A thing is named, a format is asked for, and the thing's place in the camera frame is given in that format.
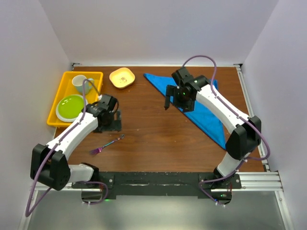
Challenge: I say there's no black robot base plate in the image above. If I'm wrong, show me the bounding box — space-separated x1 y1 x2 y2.
71 171 242 201

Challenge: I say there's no light blue ceramic mug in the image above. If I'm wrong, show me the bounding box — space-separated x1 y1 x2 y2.
71 75 94 95

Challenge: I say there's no iridescent metal fork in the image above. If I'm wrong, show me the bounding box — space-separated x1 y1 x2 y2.
89 134 125 155

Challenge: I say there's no green plate white rim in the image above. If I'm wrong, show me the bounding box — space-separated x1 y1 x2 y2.
56 94 84 123

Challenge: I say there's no blue cloth napkin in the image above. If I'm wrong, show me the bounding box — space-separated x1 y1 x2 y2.
143 73 226 150

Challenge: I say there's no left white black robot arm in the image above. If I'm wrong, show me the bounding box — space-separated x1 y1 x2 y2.
30 94 121 191

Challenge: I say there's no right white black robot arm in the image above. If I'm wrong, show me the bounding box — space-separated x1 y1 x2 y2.
164 67 261 188

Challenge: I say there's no yellow plastic tray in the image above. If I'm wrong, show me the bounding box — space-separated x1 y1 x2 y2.
47 71 103 127

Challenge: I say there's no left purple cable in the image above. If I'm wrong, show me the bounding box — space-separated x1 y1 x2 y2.
25 78 111 218

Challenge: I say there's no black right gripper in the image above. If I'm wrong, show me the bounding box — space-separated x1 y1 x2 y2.
165 84 195 113

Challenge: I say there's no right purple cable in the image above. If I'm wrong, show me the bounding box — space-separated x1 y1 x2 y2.
182 55 271 208

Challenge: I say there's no yellow square bowl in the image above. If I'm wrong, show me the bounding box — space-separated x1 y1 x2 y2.
109 67 135 89

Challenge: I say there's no purple cable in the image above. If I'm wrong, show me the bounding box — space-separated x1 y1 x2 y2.
25 78 111 218
182 55 271 208

